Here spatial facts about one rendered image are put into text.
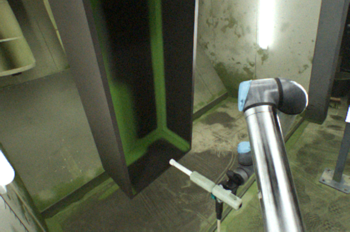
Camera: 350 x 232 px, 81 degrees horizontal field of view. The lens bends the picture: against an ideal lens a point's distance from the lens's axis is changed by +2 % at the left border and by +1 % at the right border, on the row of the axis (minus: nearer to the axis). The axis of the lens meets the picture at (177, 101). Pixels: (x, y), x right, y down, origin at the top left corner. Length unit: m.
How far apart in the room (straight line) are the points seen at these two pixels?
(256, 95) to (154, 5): 0.91
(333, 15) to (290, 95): 1.79
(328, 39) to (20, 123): 3.01
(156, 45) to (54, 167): 1.44
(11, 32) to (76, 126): 0.95
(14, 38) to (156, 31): 1.08
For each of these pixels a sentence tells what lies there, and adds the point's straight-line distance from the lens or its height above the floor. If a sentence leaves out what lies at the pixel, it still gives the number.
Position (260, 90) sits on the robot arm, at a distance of 0.80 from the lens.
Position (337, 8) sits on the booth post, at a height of 1.27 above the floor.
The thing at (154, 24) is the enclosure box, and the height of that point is 1.45.
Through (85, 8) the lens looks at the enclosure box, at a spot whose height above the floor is 1.58.
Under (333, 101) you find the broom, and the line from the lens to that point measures 3.38.
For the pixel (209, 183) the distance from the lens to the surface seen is 1.19.
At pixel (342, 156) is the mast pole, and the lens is 2.10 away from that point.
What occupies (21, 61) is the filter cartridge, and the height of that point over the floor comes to 1.33.
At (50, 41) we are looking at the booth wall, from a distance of 2.40.
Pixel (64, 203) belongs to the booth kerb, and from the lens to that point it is 2.28.
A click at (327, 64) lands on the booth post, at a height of 0.74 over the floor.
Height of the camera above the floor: 1.56
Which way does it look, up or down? 26 degrees down
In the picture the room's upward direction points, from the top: 10 degrees counter-clockwise
